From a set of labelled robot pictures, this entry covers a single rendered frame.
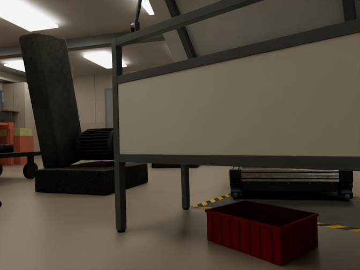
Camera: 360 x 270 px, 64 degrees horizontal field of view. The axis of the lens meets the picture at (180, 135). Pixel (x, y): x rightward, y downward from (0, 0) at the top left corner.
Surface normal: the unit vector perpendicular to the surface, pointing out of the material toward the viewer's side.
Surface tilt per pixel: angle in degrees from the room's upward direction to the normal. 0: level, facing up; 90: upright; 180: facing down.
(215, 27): 126
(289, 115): 90
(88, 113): 90
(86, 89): 90
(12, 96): 90
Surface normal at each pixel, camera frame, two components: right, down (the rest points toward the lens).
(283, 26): -0.48, 0.59
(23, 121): -0.24, -0.01
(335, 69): -0.62, 0.00
